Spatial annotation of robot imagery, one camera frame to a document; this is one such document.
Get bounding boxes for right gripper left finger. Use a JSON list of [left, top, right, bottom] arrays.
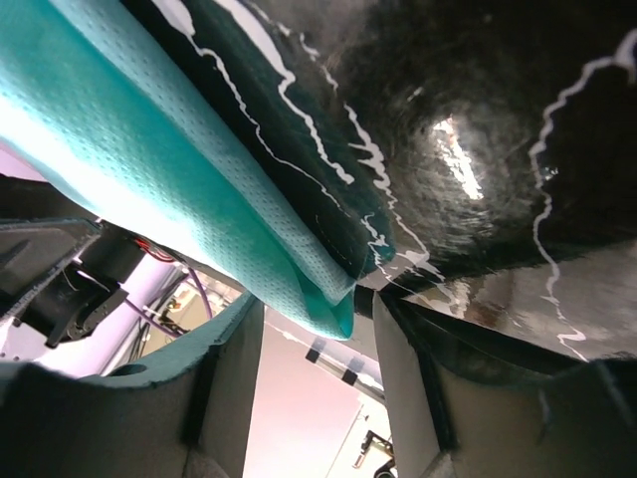
[[1, 294, 264, 477]]

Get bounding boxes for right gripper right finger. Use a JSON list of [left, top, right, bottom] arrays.
[[372, 294, 636, 477]]

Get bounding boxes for teal t-shirt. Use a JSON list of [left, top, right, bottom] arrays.
[[1, 1, 354, 340]]

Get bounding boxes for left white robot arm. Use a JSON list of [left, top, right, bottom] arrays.
[[1, 224, 177, 377]]

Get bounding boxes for black marble pattern mat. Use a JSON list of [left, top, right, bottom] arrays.
[[126, 1, 636, 359]]

